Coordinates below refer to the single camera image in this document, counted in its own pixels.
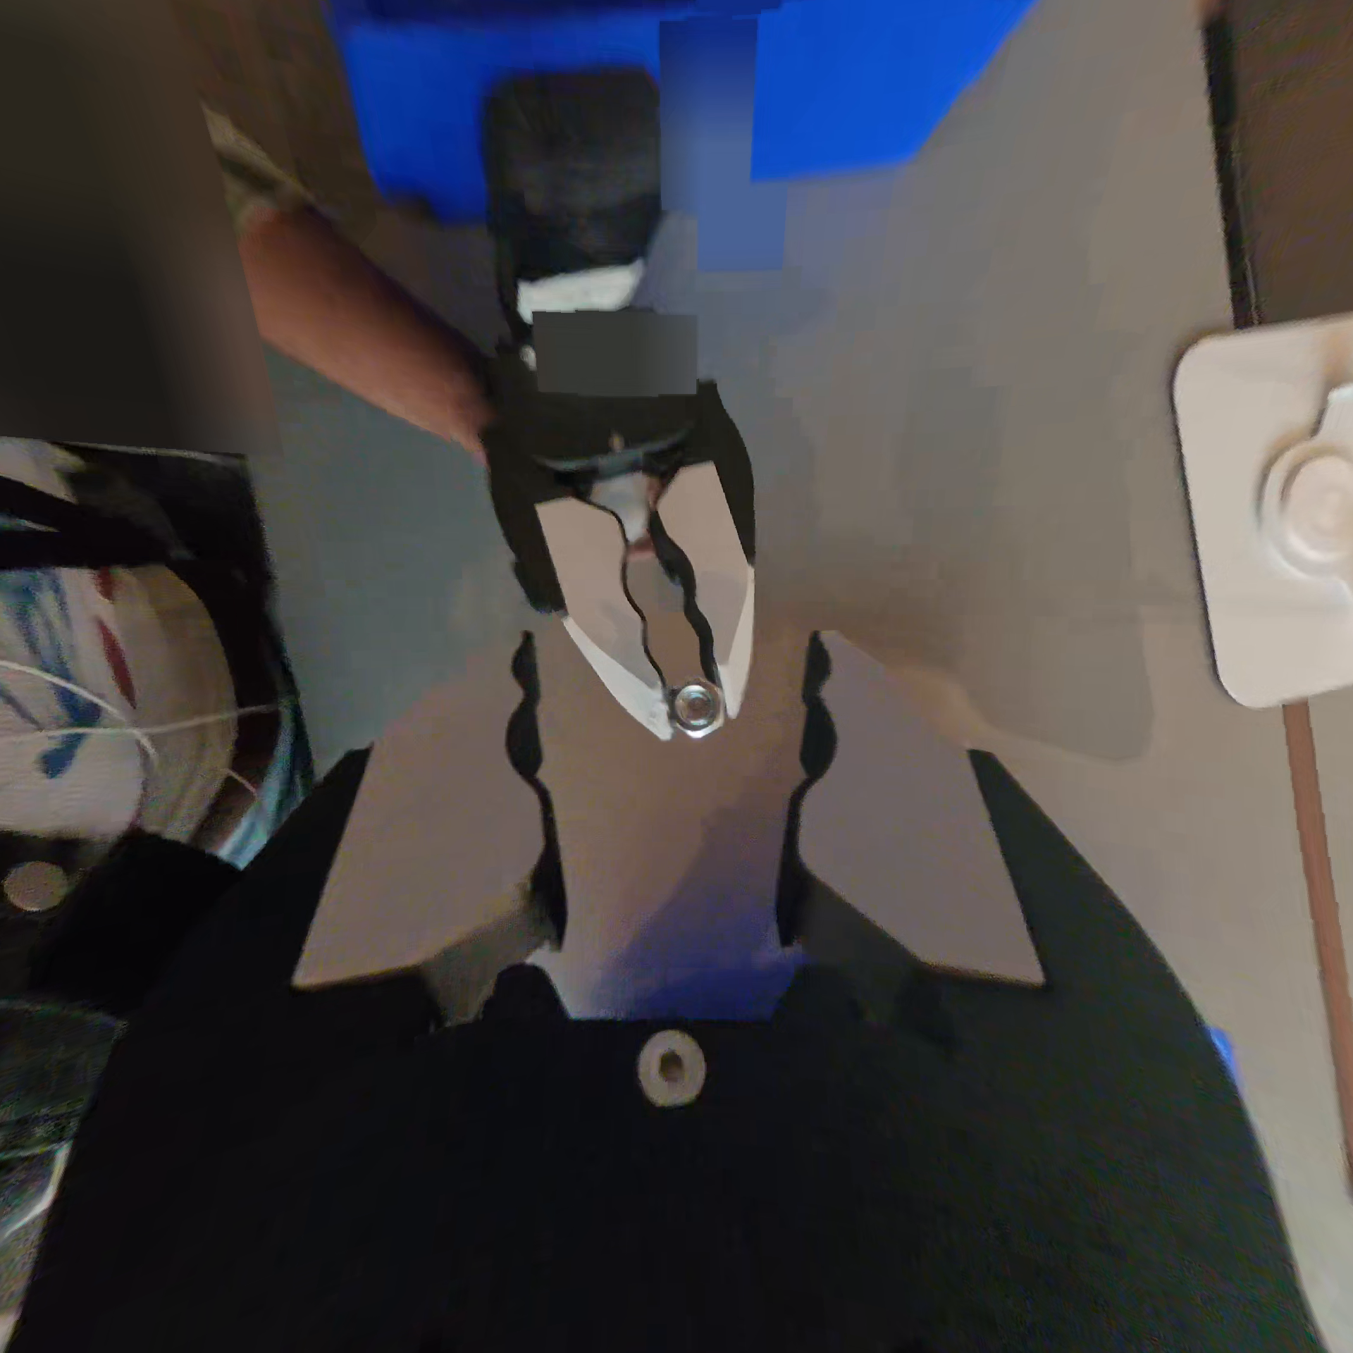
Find white rounded base plate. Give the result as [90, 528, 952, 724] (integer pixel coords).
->
[1171, 317, 1353, 710]

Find white printed shirt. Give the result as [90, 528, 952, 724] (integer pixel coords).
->
[0, 437, 238, 847]

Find person's left forearm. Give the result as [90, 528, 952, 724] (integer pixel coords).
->
[237, 201, 498, 466]

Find light jeans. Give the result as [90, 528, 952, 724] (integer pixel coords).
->
[211, 739, 311, 867]

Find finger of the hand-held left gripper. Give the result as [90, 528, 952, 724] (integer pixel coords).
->
[535, 495, 680, 740]
[649, 462, 759, 721]

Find blue plastic bin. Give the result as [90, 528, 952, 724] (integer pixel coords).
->
[327, 0, 1042, 228]

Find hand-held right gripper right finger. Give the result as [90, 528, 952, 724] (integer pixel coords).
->
[776, 631, 1050, 988]

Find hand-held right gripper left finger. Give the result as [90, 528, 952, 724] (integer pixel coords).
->
[290, 631, 567, 1025]

